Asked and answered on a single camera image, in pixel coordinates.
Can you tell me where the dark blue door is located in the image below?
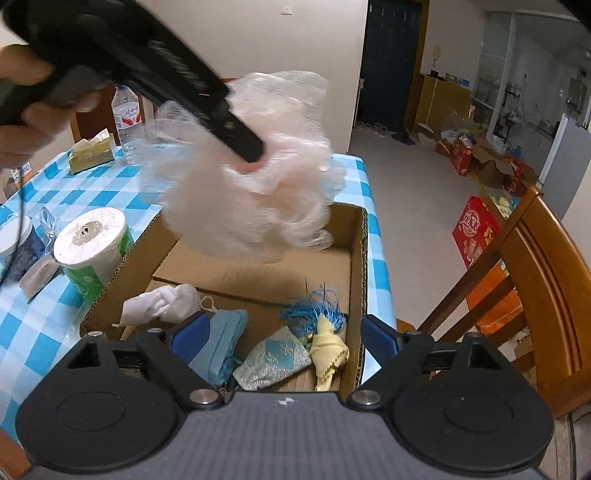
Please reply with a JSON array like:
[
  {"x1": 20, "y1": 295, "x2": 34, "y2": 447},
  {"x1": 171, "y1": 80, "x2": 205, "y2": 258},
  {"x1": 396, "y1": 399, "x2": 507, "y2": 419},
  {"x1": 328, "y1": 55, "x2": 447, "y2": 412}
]
[{"x1": 355, "y1": 0, "x2": 428, "y2": 131}]

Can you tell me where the pink mesh bath pouf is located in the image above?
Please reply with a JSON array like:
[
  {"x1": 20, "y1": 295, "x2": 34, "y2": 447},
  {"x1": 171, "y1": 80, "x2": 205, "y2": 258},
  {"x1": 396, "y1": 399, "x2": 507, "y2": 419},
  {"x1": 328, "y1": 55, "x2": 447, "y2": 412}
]
[{"x1": 124, "y1": 70, "x2": 347, "y2": 265}]

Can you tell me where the large red gift box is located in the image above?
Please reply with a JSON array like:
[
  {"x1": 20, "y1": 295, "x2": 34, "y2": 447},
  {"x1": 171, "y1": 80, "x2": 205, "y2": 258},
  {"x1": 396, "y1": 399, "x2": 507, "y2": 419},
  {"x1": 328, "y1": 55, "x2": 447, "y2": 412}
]
[{"x1": 451, "y1": 196, "x2": 502, "y2": 269}]

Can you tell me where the cardboard box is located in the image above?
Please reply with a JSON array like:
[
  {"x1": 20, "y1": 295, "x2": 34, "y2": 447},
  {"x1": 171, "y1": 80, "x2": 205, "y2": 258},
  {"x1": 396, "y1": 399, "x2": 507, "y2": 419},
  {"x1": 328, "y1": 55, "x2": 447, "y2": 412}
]
[{"x1": 79, "y1": 202, "x2": 370, "y2": 393}]

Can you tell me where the green wrapped toilet paper roll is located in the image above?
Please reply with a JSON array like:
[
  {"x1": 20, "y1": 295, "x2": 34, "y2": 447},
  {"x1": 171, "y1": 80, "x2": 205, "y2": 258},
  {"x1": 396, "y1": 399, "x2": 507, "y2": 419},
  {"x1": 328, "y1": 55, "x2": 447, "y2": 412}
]
[{"x1": 53, "y1": 208, "x2": 136, "y2": 305}]

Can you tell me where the wooden chair with slatted back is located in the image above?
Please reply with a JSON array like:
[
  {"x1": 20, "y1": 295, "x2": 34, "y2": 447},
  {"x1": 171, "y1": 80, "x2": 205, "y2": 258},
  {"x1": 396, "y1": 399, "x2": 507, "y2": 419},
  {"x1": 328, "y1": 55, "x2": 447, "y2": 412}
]
[{"x1": 71, "y1": 85, "x2": 155, "y2": 146}]

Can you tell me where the yellow wooden cabinet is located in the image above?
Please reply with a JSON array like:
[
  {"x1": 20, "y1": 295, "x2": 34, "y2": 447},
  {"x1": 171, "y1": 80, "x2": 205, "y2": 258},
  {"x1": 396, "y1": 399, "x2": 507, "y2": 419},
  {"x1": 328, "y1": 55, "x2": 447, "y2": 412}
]
[{"x1": 406, "y1": 74, "x2": 472, "y2": 134}]

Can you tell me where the yellow tissue pack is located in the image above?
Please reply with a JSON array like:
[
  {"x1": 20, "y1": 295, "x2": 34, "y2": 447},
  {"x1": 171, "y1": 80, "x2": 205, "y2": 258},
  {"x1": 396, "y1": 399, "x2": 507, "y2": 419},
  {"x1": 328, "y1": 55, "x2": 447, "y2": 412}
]
[{"x1": 68, "y1": 129, "x2": 116, "y2": 175}]

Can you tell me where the open brown cardboard carton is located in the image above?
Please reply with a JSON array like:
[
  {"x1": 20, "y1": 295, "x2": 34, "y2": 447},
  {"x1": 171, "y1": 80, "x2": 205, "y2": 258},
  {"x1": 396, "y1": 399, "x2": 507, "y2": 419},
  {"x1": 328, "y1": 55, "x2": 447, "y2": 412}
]
[{"x1": 471, "y1": 148, "x2": 514, "y2": 188}]

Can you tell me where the brown cloth sachet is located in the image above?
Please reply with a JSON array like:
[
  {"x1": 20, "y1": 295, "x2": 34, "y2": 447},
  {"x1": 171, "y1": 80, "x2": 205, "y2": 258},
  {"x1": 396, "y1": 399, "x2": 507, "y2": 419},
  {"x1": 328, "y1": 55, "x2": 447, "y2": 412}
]
[{"x1": 18, "y1": 256, "x2": 63, "y2": 303}]

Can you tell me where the orange bag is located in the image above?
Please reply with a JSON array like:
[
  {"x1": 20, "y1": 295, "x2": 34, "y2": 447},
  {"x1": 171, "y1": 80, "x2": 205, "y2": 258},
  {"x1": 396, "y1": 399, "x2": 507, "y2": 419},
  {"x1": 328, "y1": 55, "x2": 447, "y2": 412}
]
[{"x1": 466, "y1": 263, "x2": 525, "y2": 335}]

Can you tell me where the wooden chair with curved back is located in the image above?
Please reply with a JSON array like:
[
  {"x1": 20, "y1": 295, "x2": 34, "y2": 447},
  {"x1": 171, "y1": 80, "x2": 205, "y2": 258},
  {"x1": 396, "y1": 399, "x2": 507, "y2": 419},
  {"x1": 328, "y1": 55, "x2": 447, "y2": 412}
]
[{"x1": 397, "y1": 187, "x2": 591, "y2": 418}]

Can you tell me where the clear organza drawstring bag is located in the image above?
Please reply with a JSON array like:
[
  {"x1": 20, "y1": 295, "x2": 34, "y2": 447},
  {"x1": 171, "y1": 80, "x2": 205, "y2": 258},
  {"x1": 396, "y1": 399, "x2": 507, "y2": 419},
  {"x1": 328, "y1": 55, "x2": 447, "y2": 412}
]
[{"x1": 39, "y1": 207, "x2": 63, "y2": 241}]

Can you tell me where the blue face mask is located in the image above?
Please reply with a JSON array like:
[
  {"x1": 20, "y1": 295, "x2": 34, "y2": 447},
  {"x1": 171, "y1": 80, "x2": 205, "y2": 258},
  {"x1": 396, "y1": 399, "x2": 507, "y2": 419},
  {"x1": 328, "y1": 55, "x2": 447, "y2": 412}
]
[{"x1": 187, "y1": 295, "x2": 250, "y2": 387}]

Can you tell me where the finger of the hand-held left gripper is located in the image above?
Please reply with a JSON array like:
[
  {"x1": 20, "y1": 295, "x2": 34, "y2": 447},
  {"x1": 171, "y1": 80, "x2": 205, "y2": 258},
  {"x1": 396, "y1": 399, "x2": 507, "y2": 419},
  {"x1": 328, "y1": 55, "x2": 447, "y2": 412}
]
[{"x1": 198, "y1": 88, "x2": 265, "y2": 164}]

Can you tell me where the person's left hand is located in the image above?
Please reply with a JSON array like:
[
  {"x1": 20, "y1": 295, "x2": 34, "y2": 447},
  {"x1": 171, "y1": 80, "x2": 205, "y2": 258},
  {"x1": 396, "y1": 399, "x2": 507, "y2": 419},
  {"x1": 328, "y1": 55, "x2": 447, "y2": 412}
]
[{"x1": 0, "y1": 45, "x2": 101, "y2": 169}]

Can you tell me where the white refrigerator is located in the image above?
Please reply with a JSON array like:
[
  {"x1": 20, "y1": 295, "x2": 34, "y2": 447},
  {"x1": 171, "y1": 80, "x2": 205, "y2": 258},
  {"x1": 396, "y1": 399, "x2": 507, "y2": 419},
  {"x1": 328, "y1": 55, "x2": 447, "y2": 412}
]
[{"x1": 538, "y1": 117, "x2": 591, "y2": 217}]

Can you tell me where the yellow knotted cloth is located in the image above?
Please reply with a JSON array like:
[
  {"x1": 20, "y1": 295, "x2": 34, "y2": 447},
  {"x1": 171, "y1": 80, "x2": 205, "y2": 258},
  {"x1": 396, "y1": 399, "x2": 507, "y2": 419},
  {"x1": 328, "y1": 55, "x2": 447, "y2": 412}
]
[{"x1": 308, "y1": 316, "x2": 350, "y2": 392}]

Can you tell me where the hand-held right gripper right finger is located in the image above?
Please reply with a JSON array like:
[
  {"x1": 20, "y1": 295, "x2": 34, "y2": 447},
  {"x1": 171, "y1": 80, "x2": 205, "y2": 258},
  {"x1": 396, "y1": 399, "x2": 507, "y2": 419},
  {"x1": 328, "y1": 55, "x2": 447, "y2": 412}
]
[{"x1": 347, "y1": 315, "x2": 536, "y2": 411}]

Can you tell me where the floral sachet pouch with tassel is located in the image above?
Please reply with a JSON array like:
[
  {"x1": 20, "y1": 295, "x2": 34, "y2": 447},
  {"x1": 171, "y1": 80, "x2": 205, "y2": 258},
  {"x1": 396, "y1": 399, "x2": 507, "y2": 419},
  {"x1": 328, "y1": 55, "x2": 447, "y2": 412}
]
[{"x1": 232, "y1": 277, "x2": 350, "y2": 392}]

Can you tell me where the blue checked tablecloth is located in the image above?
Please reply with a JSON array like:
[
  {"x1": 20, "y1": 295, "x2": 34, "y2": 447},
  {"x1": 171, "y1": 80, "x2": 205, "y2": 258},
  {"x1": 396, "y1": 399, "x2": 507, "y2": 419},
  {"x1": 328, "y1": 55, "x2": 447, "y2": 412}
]
[{"x1": 0, "y1": 148, "x2": 398, "y2": 453}]

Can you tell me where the white knotted cloth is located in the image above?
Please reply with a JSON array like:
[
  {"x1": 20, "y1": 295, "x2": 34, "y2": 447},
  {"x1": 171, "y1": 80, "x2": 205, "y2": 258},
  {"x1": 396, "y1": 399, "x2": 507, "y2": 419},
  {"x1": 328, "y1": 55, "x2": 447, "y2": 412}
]
[{"x1": 112, "y1": 283, "x2": 204, "y2": 328}]

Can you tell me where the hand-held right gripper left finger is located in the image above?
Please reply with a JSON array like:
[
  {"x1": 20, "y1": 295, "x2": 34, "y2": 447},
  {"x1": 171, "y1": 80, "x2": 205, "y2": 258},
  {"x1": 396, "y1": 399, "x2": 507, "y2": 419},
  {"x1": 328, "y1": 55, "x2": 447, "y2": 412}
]
[{"x1": 41, "y1": 314, "x2": 225, "y2": 411}]

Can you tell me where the clear water bottle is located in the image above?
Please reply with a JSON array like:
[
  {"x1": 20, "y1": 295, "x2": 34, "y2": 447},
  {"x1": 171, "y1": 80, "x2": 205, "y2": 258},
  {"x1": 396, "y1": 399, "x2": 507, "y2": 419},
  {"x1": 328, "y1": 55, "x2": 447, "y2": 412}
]
[{"x1": 112, "y1": 85, "x2": 145, "y2": 149}]

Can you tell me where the white lid jar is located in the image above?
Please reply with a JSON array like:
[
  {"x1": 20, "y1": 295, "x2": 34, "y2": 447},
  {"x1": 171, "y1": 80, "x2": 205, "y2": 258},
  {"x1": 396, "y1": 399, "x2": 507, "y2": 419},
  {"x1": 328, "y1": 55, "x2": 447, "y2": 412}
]
[{"x1": 0, "y1": 217, "x2": 47, "y2": 282}]

